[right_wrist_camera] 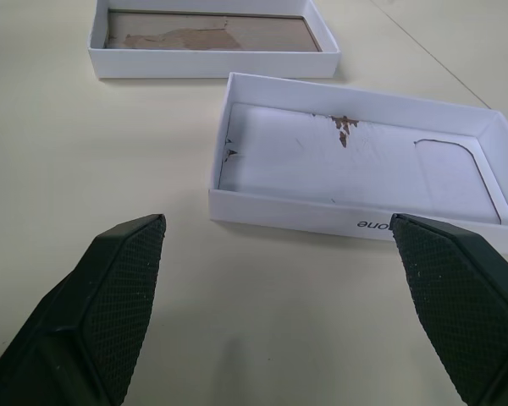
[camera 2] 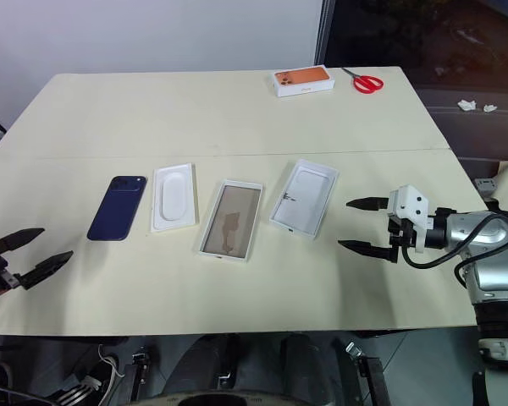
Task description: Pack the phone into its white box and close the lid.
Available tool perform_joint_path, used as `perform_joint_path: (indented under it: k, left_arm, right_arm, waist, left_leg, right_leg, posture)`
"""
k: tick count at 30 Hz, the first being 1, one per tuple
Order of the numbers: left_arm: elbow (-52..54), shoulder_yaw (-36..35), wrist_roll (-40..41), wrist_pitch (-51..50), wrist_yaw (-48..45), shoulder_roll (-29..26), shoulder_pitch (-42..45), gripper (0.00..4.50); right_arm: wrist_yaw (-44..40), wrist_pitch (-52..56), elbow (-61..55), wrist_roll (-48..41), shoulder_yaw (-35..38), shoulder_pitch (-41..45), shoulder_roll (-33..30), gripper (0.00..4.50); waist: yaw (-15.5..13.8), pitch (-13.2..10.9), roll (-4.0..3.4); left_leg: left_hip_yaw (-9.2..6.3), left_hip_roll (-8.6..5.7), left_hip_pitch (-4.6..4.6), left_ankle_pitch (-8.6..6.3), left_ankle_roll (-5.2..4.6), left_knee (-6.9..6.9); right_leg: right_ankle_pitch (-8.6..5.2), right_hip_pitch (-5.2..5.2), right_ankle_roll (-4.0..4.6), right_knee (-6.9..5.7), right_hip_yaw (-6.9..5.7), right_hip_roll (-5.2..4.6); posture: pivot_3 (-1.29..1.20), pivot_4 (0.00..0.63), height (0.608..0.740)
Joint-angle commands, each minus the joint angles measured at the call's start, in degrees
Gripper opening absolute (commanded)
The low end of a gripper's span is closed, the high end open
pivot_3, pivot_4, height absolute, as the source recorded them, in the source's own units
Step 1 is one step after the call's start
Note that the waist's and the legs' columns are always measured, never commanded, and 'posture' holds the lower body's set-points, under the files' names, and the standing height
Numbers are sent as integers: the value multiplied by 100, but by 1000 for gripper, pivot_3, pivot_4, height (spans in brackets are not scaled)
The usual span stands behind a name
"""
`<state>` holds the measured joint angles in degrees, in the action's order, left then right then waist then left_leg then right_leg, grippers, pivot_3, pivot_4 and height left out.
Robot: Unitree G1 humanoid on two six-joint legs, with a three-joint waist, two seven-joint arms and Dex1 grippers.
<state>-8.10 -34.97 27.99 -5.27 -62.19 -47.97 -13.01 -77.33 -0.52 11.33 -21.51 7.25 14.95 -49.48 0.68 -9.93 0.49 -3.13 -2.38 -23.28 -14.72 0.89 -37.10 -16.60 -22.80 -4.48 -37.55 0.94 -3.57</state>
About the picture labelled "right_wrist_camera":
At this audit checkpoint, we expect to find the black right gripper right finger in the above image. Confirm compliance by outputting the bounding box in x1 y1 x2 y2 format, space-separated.
390 211 508 406

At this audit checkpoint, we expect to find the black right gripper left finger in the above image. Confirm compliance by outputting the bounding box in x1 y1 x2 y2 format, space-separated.
0 213 168 406

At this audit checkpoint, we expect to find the white phone box base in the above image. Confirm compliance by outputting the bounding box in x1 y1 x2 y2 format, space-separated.
86 0 343 80

